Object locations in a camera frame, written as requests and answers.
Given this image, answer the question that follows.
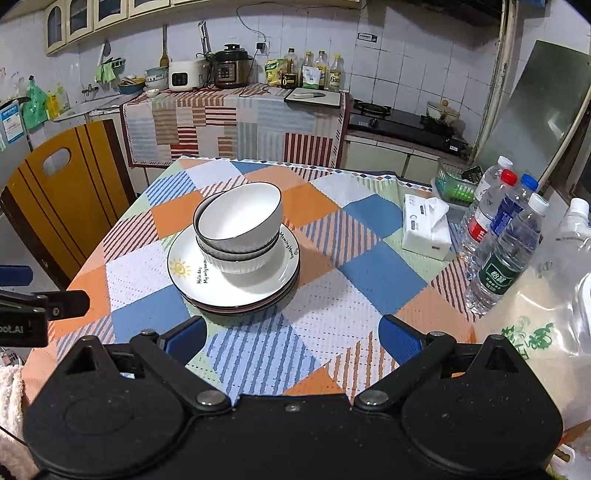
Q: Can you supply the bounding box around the white plate with bunny print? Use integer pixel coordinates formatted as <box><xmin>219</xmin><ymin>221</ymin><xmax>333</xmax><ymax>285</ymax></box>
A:
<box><xmin>180</xmin><ymin>261</ymin><xmax>302</xmax><ymax>317</ymax></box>

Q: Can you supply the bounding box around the green plastic basket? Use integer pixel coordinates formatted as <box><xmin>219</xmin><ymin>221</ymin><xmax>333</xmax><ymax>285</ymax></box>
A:
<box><xmin>433</xmin><ymin>158</ymin><xmax>485</xmax><ymax>209</ymax></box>

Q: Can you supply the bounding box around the red cap water bottle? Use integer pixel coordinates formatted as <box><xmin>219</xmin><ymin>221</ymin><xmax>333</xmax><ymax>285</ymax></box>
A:
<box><xmin>460</xmin><ymin>169</ymin><xmax>518</xmax><ymax>267</ymax></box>

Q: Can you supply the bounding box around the clear green printed plastic bag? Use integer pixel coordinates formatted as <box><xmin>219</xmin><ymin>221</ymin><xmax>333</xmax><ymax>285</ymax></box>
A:
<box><xmin>471</xmin><ymin>231</ymin><xmax>591</xmax><ymax>444</ymax></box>

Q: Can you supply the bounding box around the yellow snack packet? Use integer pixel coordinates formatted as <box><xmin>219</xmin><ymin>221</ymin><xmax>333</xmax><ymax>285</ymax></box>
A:
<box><xmin>264</xmin><ymin>58</ymin><xmax>286</xmax><ymax>88</ymax></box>

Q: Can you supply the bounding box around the stack of pale bowls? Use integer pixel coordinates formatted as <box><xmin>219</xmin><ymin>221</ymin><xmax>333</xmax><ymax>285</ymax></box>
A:
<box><xmin>144</xmin><ymin>67</ymin><xmax>170</xmax><ymax>90</ymax></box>

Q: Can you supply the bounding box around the striped counter cloth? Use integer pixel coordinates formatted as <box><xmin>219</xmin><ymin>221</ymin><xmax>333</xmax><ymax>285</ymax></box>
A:
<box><xmin>121</xmin><ymin>84</ymin><xmax>352</xmax><ymax>169</ymax></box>

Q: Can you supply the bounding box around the white rice cooker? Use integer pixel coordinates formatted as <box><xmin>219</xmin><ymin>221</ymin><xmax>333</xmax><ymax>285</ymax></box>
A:
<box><xmin>168</xmin><ymin>60</ymin><xmax>206</xmax><ymax>92</ymax></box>

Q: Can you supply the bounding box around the yellow wooden chair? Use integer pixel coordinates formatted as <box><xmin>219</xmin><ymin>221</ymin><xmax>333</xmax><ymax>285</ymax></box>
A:
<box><xmin>0</xmin><ymin>119</ymin><xmax>139</xmax><ymax>291</ymax></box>

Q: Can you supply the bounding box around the white tissue pack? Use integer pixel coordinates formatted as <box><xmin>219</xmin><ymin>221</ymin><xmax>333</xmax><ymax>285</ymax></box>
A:
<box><xmin>401</xmin><ymin>194</ymin><xmax>452</xmax><ymax>262</ymax></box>

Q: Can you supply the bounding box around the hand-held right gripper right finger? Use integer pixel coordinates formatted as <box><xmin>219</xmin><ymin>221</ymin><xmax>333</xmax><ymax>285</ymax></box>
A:
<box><xmin>353</xmin><ymin>315</ymin><xmax>527</xmax><ymax>411</ymax></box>

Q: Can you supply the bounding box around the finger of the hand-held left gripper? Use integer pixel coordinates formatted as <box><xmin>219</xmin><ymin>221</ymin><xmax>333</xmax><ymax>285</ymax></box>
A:
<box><xmin>0</xmin><ymin>290</ymin><xmax>91</xmax><ymax>320</ymax></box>
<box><xmin>0</xmin><ymin>265</ymin><xmax>34</xmax><ymax>290</ymax></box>

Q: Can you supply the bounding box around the cream cooking pot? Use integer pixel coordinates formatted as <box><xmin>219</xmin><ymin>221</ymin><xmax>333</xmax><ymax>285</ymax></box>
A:
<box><xmin>426</xmin><ymin>99</ymin><xmax>461</xmax><ymax>125</ymax></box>

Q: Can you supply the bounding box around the white ribbed bowl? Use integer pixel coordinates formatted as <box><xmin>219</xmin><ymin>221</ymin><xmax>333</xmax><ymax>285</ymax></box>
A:
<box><xmin>192</xmin><ymin>190</ymin><xmax>278</xmax><ymax>274</ymax></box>
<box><xmin>198</xmin><ymin>182</ymin><xmax>283</xmax><ymax>254</ymax></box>

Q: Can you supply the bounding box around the cream fleece cloth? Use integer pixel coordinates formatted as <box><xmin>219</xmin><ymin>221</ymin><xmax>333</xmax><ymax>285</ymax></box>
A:
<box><xmin>0</xmin><ymin>364</ymin><xmax>28</xmax><ymax>480</ymax></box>

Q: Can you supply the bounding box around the green label water bottle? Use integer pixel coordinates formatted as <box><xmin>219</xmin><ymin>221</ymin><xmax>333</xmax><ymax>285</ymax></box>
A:
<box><xmin>465</xmin><ymin>193</ymin><xmax>549</xmax><ymax>316</ymax></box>

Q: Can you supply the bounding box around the blue cap water bottle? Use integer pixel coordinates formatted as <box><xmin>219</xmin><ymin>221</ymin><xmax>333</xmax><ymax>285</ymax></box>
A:
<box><xmin>488</xmin><ymin>174</ymin><xmax>540</xmax><ymax>261</ymax></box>

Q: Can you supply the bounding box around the silver fridge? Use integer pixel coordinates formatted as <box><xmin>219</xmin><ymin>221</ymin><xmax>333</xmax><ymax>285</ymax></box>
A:
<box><xmin>0</xmin><ymin>96</ymin><xmax>33</xmax><ymax>185</ymax></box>

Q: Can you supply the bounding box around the cream wall cabinet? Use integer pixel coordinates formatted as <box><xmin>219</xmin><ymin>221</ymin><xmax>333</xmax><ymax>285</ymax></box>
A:
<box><xmin>45</xmin><ymin>0</ymin><xmax>368</xmax><ymax>57</ymax></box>

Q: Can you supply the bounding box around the black pressure cooker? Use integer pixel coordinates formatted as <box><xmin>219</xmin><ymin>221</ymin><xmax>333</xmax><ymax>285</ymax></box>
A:
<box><xmin>211</xmin><ymin>43</ymin><xmax>254</xmax><ymax>90</ymax></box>

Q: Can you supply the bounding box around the white plate with sun print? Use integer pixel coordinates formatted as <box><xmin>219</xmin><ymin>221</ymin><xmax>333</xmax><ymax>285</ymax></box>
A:
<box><xmin>167</xmin><ymin>222</ymin><xmax>301</xmax><ymax>311</ymax></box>

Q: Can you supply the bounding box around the black gas stove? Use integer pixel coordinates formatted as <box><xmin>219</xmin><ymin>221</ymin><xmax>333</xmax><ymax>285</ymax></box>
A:
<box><xmin>347</xmin><ymin>102</ymin><xmax>468</xmax><ymax>155</ymax></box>

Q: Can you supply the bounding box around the grey metal panel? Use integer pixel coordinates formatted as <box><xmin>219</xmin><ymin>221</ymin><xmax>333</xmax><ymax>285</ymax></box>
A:
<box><xmin>472</xmin><ymin>40</ymin><xmax>591</xmax><ymax>186</ymax></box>

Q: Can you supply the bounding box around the white cap water bottle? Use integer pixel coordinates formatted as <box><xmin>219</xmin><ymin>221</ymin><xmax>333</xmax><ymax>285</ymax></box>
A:
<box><xmin>475</xmin><ymin>156</ymin><xmax>515</xmax><ymax>217</ymax></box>

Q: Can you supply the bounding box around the patchwork tablecloth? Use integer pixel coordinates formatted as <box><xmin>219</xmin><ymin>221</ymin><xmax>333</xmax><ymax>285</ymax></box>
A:
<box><xmin>22</xmin><ymin>157</ymin><xmax>481</xmax><ymax>403</ymax></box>

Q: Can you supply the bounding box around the white cutting board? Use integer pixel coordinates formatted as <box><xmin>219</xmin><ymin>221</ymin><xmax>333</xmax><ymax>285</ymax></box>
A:
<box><xmin>283</xmin><ymin>88</ymin><xmax>342</xmax><ymax>105</ymax></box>

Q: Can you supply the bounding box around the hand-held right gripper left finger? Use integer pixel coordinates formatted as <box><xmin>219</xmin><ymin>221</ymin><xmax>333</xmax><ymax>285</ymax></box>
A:
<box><xmin>55</xmin><ymin>316</ymin><xmax>232</xmax><ymax>414</ymax></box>

